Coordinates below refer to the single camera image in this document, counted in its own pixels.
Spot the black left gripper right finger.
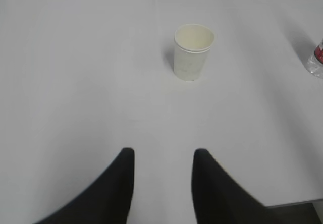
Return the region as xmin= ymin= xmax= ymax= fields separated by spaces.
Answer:
xmin=192 ymin=148 xmax=273 ymax=223

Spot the clear water bottle red label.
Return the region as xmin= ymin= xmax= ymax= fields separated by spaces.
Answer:
xmin=306 ymin=41 xmax=323 ymax=79

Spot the white paper cup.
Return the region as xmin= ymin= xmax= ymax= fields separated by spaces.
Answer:
xmin=173 ymin=24 xmax=215 ymax=81

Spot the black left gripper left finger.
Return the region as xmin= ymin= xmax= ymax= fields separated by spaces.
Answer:
xmin=39 ymin=148 xmax=135 ymax=223

